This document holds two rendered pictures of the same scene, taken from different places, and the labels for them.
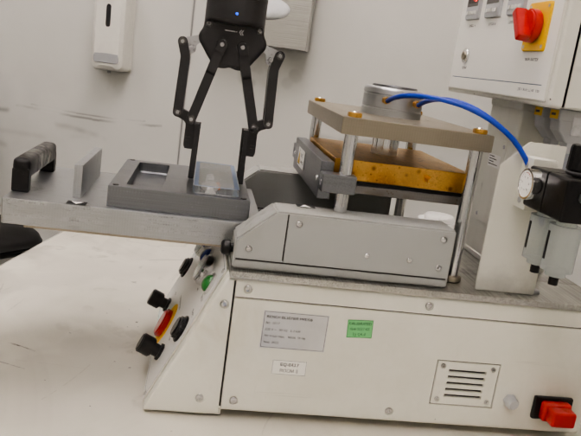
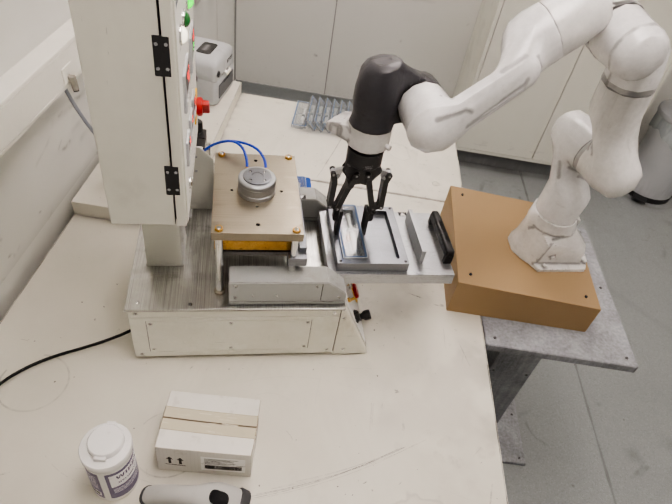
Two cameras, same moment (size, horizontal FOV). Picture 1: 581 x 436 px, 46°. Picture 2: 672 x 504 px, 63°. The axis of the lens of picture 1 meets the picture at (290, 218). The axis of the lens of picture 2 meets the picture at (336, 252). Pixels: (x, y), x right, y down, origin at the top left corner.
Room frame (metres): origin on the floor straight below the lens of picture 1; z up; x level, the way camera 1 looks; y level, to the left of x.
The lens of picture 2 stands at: (1.84, -0.02, 1.83)
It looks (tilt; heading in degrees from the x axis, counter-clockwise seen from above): 43 degrees down; 174
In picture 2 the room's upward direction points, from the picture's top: 11 degrees clockwise
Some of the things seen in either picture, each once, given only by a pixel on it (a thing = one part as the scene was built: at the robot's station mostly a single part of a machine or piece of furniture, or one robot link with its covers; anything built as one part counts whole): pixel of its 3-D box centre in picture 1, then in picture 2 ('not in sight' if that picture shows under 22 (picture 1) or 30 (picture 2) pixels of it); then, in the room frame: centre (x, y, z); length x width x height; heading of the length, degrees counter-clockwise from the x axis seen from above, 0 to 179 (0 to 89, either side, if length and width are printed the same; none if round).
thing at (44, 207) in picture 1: (144, 191); (384, 240); (0.87, 0.19, 0.97); 0.30 x 0.22 x 0.08; 99
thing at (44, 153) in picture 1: (35, 164); (440, 236); (0.85, 0.33, 0.99); 0.15 x 0.02 x 0.04; 9
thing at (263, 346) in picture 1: (354, 313); (255, 273); (0.90, -0.11, 0.84); 0.53 x 0.37 x 0.17; 99
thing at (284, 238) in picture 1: (335, 242); (284, 203); (0.77, -0.06, 0.97); 0.26 x 0.05 x 0.07; 99
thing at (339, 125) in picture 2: not in sight; (358, 128); (0.87, 0.08, 1.26); 0.13 x 0.12 x 0.05; 8
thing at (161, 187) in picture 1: (181, 187); (365, 236); (0.88, 0.15, 0.98); 0.20 x 0.17 x 0.03; 9
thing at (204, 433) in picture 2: not in sight; (210, 433); (1.31, -0.14, 0.80); 0.19 x 0.13 x 0.09; 87
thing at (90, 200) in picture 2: not in sight; (171, 137); (0.26, -0.47, 0.77); 0.84 x 0.30 x 0.04; 177
